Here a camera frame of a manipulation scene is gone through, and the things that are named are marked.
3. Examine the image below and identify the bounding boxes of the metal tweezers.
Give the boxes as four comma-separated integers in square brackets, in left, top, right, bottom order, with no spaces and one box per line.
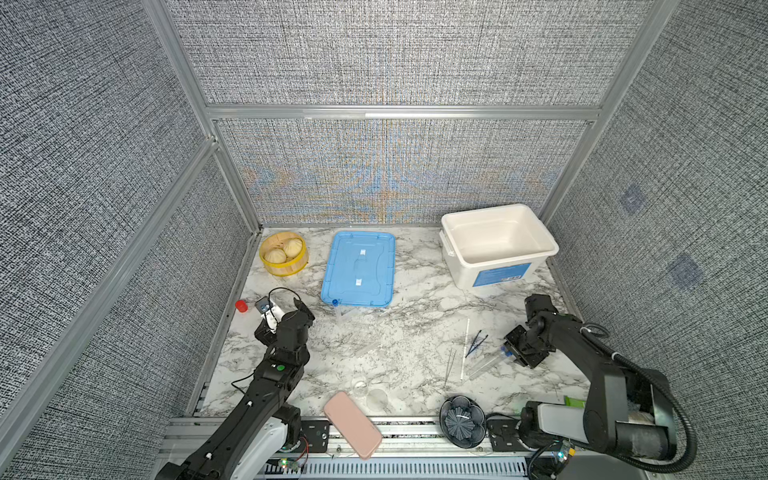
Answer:
[443,349,456,388]

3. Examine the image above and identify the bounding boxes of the steamed bun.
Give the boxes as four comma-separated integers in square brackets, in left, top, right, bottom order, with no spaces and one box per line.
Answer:
[282,238,304,259]
[263,248,288,264]

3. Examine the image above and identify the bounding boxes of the pink phone case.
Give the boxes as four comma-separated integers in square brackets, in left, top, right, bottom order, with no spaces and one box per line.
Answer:
[323,392,383,460]

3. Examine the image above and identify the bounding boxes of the right steamed bun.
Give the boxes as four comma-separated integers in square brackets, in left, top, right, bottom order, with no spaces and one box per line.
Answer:
[282,238,304,259]

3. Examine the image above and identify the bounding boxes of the dark blue tweezers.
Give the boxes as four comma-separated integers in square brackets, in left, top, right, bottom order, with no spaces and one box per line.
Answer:
[465,330,488,358]

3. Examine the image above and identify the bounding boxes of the yellow wooden steamer basket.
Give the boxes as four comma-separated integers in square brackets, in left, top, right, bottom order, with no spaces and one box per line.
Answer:
[259,231,309,277]

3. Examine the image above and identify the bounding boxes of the black round pleated dish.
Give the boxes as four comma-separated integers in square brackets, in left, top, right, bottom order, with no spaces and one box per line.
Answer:
[439,395,487,449]

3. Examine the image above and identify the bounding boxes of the white plastic storage box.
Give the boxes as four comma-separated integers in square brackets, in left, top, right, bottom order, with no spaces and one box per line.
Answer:
[439,204,559,290]

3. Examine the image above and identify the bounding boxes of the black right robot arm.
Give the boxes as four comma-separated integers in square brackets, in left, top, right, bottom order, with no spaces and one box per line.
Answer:
[504,294,698,474]

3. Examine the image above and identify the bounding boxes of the clear petri dish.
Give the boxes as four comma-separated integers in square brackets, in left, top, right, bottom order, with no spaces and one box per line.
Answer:
[350,379,395,416]

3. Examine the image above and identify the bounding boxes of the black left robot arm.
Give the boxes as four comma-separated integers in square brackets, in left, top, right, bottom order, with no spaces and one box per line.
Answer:
[156,301,315,479]

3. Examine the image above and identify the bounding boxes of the white glass rod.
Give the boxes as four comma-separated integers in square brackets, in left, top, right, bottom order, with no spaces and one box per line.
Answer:
[459,318,471,382]

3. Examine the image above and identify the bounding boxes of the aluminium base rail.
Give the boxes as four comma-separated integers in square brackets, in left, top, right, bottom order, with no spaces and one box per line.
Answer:
[161,415,655,480]

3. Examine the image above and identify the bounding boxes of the blue label sticker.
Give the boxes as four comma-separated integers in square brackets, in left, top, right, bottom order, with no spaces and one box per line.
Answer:
[473,263,530,287]

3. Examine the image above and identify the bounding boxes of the blue capped test tube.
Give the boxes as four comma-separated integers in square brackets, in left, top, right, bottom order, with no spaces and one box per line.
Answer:
[468,346,515,380]
[331,299,354,321]

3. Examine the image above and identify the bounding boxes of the blue plastic box lid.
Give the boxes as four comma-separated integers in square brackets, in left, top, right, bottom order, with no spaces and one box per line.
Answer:
[321,231,396,308]

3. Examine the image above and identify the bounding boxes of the left steamed bun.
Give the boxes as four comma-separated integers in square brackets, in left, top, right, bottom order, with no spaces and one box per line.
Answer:
[263,248,288,264]

